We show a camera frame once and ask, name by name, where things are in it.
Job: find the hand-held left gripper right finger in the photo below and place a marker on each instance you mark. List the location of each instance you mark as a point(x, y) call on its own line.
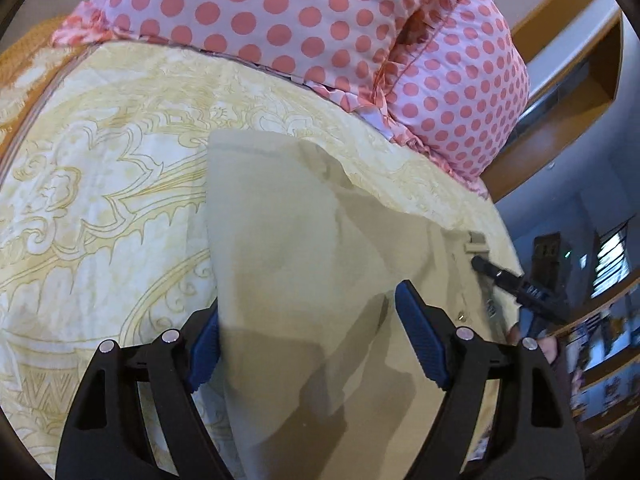
point(420, 335)

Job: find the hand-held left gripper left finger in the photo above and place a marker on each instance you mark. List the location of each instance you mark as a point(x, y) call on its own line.
point(204, 355)

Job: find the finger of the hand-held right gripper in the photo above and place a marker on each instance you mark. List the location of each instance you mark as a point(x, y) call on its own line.
point(495, 271)

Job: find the beige pants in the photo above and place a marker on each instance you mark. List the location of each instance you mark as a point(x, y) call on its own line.
point(300, 240)

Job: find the person's right hand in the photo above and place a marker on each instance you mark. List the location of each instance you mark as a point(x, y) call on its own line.
point(551, 351)

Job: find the wooden bookshelf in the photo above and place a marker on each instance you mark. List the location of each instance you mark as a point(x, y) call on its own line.
point(607, 350)

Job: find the window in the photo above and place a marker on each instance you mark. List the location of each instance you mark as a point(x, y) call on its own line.
point(611, 256)

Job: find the yellow patterned bed sheet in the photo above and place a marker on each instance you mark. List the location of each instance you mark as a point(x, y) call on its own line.
point(110, 200)

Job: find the pink polka dot pillow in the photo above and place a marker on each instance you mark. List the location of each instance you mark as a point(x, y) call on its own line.
point(260, 5)
point(465, 90)

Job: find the orange blanket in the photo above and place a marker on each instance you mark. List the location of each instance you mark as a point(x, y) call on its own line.
point(25, 55)

